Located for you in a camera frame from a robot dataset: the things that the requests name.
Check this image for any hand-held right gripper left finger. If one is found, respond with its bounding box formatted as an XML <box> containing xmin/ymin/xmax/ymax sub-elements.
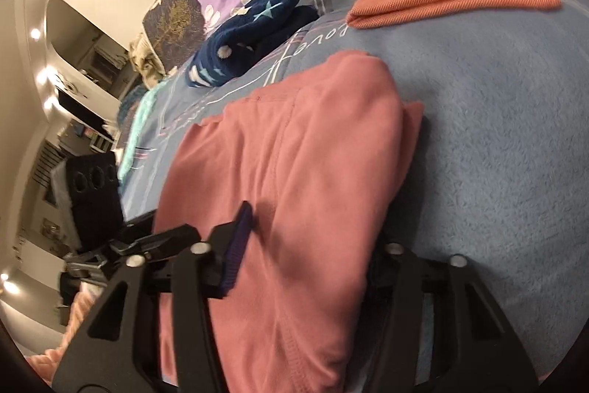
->
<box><xmin>50</xmin><ymin>201</ymin><xmax>255</xmax><ymax>393</ymax></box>

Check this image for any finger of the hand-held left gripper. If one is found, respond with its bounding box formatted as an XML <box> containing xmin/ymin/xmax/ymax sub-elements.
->
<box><xmin>109</xmin><ymin>224</ymin><xmax>202</xmax><ymax>261</ymax></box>
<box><xmin>61</xmin><ymin>252</ymin><xmax>126</xmax><ymax>281</ymax></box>

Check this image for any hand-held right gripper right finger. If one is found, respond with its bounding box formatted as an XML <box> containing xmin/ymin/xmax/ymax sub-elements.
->
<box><xmin>358</xmin><ymin>241</ymin><xmax>540</xmax><ymax>393</ymax></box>

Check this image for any pink garment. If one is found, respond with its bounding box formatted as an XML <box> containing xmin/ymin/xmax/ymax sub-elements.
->
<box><xmin>153</xmin><ymin>51</ymin><xmax>425</xmax><ymax>393</ymax></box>

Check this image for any teal yarn trim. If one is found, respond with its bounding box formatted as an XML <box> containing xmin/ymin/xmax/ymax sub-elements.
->
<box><xmin>116</xmin><ymin>88</ymin><xmax>167</xmax><ymax>184</ymax></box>

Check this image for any beige crumpled cloth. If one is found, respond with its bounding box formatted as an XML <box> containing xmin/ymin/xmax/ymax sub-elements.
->
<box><xmin>128</xmin><ymin>33</ymin><xmax>167</xmax><ymax>91</ymax></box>

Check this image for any blue-grey bed blanket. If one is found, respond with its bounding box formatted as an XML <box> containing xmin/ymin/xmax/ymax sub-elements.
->
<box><xmin>116</xmin><ymin>0</ymin><xmax>589</xmax><ymax>381</ymax></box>

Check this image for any dark tree-print pillow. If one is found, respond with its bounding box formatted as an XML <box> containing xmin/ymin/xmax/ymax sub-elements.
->
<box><xmin>142</xmin><ymin>0</ymin><xmax>204</xmax><ymax>77</ymax></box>

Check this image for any navy star-print fleece cloth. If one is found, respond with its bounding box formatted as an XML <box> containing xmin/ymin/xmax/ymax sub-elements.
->
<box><xmin>185</xmin><ymin>0</ymin><xmax>319</xmax><ymax>90</ymax></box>

